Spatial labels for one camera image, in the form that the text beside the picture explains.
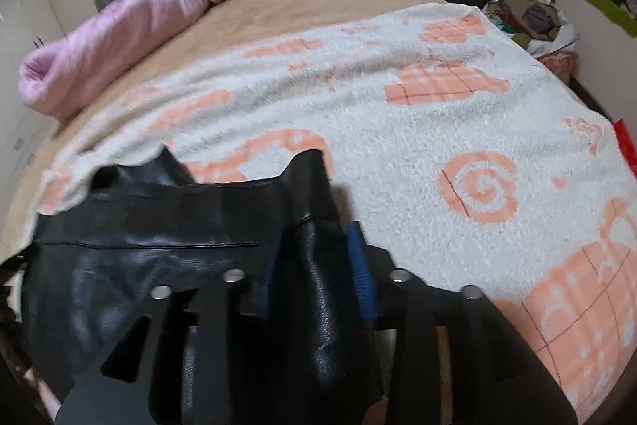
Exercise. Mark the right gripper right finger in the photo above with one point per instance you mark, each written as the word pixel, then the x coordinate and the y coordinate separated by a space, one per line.
pixel 448 357

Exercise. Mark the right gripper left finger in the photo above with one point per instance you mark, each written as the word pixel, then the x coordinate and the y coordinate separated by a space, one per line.
pixel 184 357

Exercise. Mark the black leather jacket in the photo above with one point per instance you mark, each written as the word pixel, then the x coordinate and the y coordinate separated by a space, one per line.
pixel 89 268

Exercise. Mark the clothes heap by curtain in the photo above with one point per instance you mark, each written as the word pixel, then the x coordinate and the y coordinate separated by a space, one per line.
pixel 541 30

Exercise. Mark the white peach patterned blanket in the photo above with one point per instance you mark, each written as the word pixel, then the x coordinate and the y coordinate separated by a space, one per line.
pixel 461 153

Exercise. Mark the red cloth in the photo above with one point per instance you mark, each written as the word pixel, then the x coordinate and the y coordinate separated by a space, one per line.
pixel 626 144

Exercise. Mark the pink quilted duvet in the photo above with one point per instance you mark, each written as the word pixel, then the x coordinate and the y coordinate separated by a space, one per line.
pixel 63 77

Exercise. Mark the beige plush bedspread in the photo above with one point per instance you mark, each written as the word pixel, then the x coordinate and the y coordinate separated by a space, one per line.
pixel 228 25

